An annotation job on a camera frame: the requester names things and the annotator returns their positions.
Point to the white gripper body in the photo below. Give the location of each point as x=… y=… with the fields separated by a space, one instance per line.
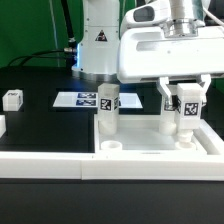
x=145 y=55

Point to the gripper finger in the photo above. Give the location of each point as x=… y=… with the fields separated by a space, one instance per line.
x=162 y=86
x=203 y=82

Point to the white square table top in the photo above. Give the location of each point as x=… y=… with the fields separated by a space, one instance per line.
x=139 y=134

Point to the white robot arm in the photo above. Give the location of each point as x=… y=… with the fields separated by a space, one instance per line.
x=97 y=53

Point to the white marker sheet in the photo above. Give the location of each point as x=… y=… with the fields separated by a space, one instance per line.
x=90 y=100

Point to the white U-shaped fence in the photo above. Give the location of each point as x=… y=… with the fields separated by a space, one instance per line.
x=111 y=163

